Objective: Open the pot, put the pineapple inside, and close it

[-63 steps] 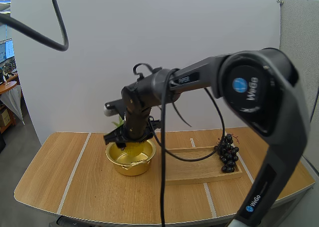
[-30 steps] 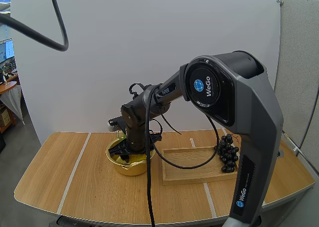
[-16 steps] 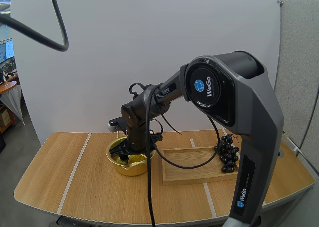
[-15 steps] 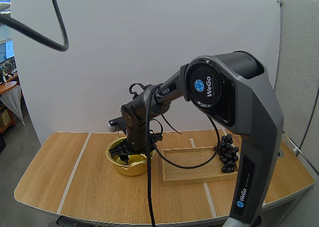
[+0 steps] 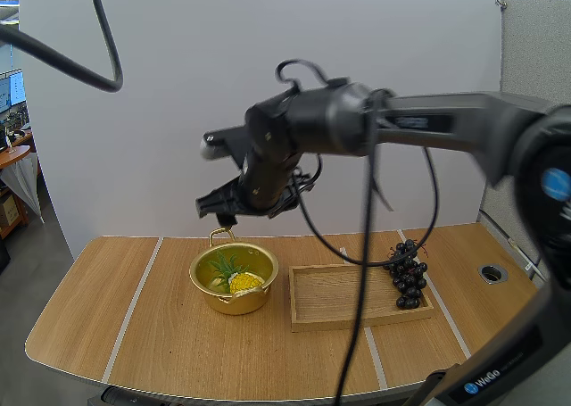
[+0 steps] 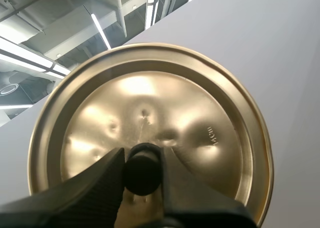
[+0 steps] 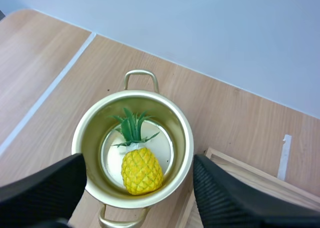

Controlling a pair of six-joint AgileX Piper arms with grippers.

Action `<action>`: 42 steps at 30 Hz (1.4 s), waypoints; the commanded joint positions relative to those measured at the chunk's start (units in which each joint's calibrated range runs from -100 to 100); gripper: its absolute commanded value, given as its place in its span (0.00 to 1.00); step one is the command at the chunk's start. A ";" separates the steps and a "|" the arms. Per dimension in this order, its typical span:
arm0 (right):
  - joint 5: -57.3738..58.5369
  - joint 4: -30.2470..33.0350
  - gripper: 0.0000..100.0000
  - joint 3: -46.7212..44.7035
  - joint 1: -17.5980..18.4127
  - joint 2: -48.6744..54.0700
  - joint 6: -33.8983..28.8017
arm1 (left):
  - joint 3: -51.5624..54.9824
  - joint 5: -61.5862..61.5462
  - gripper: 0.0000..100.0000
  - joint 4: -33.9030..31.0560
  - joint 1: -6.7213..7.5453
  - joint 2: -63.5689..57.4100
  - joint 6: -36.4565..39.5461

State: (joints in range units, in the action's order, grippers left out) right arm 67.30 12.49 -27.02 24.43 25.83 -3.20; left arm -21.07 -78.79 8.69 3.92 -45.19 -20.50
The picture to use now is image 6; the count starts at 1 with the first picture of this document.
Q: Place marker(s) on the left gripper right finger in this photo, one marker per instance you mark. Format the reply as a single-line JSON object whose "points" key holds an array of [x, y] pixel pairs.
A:
{"points": [[195, 200]]}

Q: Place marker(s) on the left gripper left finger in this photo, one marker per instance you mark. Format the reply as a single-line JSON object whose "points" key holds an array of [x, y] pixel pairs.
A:
{"points": [[82, 198]]}

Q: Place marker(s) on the long ceiling light strip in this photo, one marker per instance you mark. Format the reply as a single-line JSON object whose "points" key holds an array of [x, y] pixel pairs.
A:
{"points": [[152, 5], [32, 58], [101, 31]]}

